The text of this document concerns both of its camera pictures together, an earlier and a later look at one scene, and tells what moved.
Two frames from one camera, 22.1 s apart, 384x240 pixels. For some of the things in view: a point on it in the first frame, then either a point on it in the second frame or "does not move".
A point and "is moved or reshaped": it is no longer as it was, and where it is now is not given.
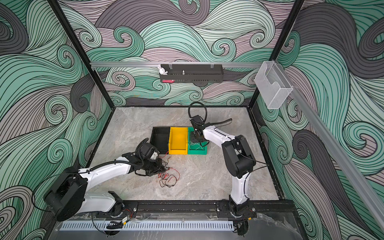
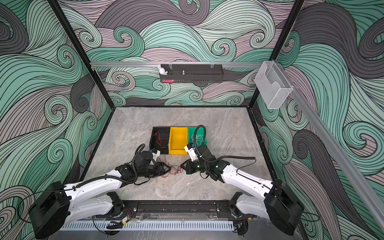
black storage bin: (160, 139) does not move
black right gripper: (192, 138) -> (188, 169)
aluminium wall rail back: (175, 63) does not move
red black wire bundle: (169, 177) is moved or reshaped
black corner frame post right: (294, 11) does not move
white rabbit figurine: (162, 70) does not move
